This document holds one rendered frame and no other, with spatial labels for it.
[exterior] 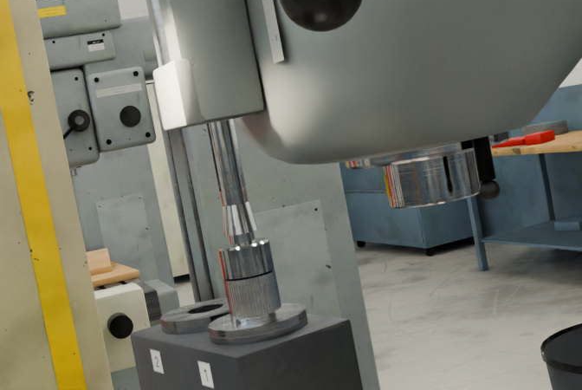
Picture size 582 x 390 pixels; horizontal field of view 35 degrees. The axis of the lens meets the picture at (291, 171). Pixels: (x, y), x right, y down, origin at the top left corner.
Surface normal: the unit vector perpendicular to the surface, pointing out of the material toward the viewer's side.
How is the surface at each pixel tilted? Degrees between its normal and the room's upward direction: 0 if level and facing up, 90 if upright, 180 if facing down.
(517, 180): 90
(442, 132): 131
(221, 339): 90
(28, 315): 90
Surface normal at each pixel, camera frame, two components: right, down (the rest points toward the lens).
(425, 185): -0.25, 0.10
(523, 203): -0.91, 0.19
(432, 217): 0.38, -0.02
